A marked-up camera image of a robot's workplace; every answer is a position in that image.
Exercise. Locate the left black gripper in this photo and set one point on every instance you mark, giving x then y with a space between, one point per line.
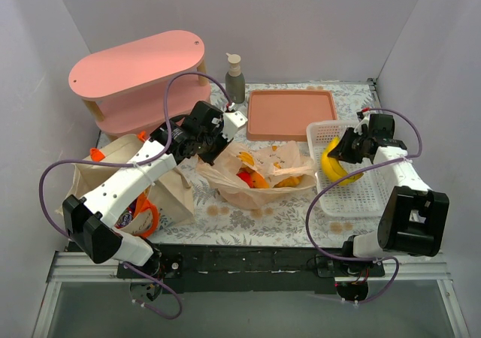
212 143

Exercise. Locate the terracotta plastic tray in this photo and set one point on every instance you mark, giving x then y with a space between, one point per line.
284 114

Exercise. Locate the beige canvas tote bag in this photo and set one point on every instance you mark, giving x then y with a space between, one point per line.
170 195

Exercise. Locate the grey pump soap bottle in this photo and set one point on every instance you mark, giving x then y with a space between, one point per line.
234 79

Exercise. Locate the orange fruit in bag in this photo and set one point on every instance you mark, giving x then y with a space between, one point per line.
257 181

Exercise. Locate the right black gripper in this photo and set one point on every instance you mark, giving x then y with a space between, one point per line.
348 147

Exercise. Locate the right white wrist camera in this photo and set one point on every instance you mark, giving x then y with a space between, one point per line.
363 120

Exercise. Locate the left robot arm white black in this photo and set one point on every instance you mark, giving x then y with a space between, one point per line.
90 220

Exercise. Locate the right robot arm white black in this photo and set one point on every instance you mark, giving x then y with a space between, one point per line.
414 218

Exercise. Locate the croissant bread in bag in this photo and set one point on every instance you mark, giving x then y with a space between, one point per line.
290 182

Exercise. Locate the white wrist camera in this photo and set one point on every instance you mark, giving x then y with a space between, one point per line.
233 122
363 120

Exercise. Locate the black mounting base rail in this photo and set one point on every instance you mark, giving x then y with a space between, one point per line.
200 268

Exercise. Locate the red food item in bag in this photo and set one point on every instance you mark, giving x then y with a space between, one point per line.
245 176

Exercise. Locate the snack packets in tote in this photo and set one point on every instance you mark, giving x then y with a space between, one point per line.
134 209

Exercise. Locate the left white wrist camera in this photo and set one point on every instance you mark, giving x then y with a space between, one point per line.
233 122

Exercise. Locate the yellow banana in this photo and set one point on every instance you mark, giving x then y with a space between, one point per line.
330 166

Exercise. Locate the orange plastic grocery bag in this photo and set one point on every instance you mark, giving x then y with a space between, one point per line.
274 163

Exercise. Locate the pink three-tier shelf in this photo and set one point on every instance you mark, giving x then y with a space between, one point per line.
132 87

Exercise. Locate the white plastic basket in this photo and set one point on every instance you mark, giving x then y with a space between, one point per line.
364 198

